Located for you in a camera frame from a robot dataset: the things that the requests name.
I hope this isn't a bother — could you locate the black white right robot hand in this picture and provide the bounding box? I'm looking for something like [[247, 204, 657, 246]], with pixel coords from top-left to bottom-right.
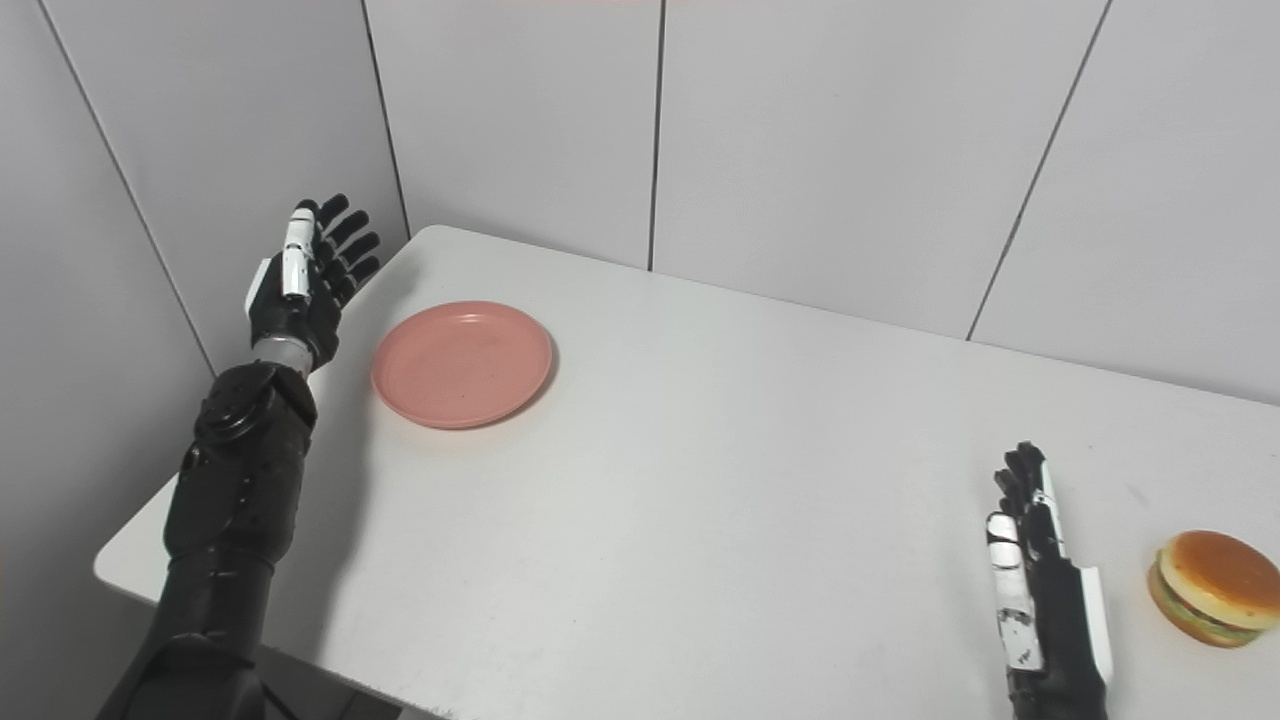
[[986, 441, 1114, 720]]

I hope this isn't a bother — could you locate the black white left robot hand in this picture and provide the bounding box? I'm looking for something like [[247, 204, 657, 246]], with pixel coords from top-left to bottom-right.
[[246, 194, 382, 373]]

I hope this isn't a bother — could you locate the pink round plate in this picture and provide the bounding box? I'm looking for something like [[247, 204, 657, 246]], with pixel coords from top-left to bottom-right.
[[371, 301, 554, 431]]

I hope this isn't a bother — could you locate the toy hamburger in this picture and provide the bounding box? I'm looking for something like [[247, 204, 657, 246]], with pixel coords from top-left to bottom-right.
[[1147, 530, 1280, 649]]

